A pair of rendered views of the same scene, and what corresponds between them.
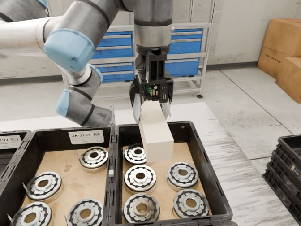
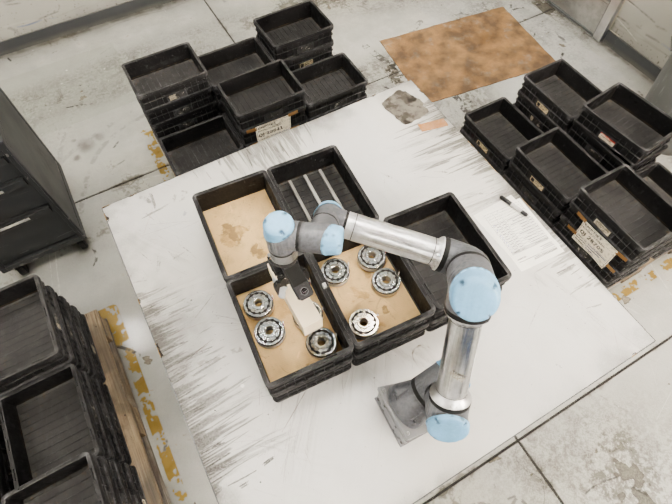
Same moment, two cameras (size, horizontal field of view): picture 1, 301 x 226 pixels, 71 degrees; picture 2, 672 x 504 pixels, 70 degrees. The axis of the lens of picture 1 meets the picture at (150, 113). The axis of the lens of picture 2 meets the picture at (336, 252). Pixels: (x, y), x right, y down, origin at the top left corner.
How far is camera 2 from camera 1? 1.45 m
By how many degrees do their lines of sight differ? 84
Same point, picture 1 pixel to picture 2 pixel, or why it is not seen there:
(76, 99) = (433, 374)
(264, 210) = (190, 364)
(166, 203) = (279, 305)
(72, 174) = (376, 305)
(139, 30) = not seen: hidden behind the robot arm
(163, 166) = (292, 343)
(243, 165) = (201, 423)
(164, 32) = not seen: hidden behind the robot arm
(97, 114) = (406, 390)
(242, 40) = not seen: outside the picture
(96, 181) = (348, 305)
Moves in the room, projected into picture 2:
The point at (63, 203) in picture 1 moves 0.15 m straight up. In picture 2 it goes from (362, 279) to (364, 259)
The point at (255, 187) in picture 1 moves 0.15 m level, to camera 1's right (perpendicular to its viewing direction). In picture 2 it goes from (194, 391) to (150, 406)
